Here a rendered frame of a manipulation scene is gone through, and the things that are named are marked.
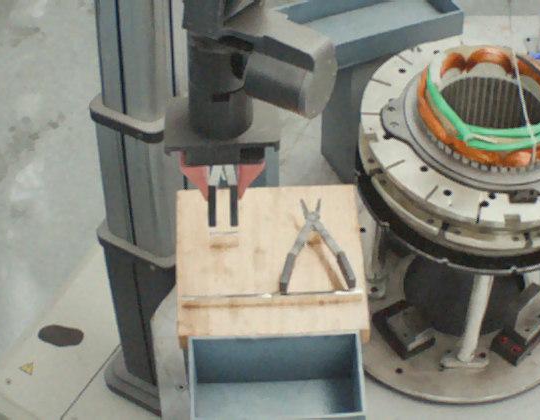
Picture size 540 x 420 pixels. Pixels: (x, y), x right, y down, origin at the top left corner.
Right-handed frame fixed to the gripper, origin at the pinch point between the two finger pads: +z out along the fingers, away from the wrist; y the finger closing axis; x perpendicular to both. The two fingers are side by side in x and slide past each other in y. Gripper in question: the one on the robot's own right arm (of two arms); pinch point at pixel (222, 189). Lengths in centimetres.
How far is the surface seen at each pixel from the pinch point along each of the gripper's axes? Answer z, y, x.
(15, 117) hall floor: 121, -55, 146
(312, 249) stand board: 12.0, 8.9, 2.6
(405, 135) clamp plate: 8.5, 20.2, 15.3
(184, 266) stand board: 12.0, -4.2, 1.0
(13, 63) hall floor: 122, -59, 169
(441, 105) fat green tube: 3.1, 23.8, 14.5
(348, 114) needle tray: 27, 17, 39
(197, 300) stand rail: 10.8, -3.0, -4.5
